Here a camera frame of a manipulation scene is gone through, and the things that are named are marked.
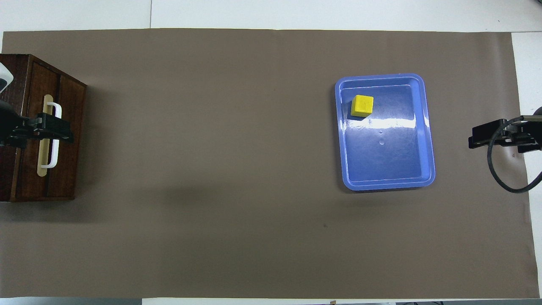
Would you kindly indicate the wooden drawer dark front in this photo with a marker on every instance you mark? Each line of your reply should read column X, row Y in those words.
column 70, row 169

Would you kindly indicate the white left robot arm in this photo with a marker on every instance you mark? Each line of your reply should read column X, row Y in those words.
column 4, row 78

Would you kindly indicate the dark brown wooden cabinet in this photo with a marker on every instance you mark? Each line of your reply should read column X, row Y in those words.
column 8, row 173

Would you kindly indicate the blue plastic tray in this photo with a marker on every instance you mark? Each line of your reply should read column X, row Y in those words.
column 389, row 165

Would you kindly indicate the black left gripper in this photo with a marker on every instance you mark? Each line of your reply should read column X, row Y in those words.
column 12, row 120

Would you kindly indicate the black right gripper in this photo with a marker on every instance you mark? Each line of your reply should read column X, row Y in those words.
column 527, row 127

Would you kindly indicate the brown table mat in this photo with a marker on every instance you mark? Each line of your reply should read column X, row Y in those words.
column 254, row 178

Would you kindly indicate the yellow cube block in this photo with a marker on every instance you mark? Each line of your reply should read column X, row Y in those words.
column 362, row 106

